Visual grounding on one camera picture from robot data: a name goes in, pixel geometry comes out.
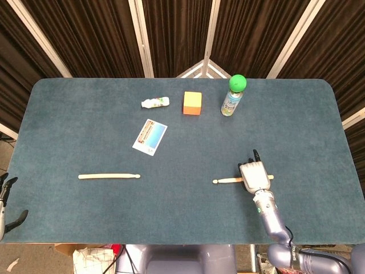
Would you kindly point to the red object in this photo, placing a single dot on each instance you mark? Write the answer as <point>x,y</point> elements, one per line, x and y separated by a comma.
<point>115,248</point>

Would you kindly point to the white screen foot frame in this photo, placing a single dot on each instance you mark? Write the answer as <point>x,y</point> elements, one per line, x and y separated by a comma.
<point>196,71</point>

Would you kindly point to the light blue drink can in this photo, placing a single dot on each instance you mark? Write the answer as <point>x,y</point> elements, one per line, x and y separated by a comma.
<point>229,105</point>

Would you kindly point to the grey robot torso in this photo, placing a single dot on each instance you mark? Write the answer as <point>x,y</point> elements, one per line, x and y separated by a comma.
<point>176,259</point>

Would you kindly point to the orange yellow cube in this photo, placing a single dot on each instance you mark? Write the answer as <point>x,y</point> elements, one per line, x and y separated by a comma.
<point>192,101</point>

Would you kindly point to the blue picture card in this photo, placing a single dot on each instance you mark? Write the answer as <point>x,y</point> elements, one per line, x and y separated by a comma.
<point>149,137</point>

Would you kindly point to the green ball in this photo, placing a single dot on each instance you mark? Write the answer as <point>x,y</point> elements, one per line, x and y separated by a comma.
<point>238,82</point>

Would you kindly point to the blue table cloth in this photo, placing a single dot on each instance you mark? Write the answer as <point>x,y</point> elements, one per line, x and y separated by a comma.
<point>182,205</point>

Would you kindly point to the brown curtain screen panel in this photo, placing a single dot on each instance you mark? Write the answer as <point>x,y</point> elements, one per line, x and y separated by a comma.
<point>17,71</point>
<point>248,34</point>
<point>336,48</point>
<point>176,34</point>
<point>94,37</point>

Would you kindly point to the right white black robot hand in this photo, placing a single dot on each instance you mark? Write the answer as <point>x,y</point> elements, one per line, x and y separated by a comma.
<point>253,175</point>

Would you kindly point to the cardboard box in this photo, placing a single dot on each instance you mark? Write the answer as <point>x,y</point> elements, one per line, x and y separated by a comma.
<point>67,248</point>

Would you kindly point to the plain wooden drumstick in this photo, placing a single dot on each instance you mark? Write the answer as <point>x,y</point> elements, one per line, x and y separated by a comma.
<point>108,176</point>

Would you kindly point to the wooden drumstick with black mark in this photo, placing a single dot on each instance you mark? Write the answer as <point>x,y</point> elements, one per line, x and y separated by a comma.
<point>228,180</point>

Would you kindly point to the white checked bag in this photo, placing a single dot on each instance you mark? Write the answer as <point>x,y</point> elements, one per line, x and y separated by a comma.
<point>91,261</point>

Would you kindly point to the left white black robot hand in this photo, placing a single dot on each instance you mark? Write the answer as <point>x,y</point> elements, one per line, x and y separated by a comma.
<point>2,217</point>

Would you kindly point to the small white plastic bottle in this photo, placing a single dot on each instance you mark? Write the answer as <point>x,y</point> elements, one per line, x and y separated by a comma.
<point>155,102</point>

